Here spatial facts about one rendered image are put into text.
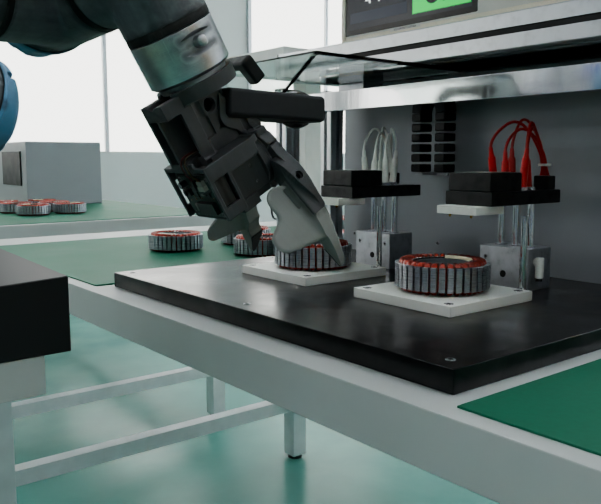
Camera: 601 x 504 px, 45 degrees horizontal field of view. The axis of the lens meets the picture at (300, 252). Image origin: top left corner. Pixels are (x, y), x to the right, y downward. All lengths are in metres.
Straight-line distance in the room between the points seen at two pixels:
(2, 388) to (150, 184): 5.23
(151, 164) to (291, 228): 5.31
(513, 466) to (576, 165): 0.61
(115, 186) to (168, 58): 5.20
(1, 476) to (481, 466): 1.49
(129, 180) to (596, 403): 5.39
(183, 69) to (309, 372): 0.29
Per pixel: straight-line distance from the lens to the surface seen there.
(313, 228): 0.64
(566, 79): 0.89
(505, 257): 0.97
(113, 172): 5.79
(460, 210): 0.88
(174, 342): 0.87
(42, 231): 2.26
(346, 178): 1.05
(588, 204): 1.05
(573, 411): 0.59
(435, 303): 0.79
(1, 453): 1.88
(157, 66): 0.62
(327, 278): 0.97
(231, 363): 0.77
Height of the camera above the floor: 0.94
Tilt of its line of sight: 7 degrees down
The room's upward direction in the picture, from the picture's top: straight up
